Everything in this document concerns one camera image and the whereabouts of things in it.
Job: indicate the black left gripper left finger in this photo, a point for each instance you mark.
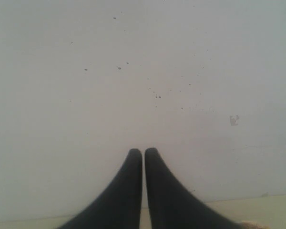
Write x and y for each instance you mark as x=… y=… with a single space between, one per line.
x=119 y=205

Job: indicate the tan teddy bear striped sweater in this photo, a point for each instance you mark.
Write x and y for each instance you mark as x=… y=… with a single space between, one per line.
x=252 y=225

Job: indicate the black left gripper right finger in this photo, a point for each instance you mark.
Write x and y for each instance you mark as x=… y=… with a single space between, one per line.
x=171 y=205

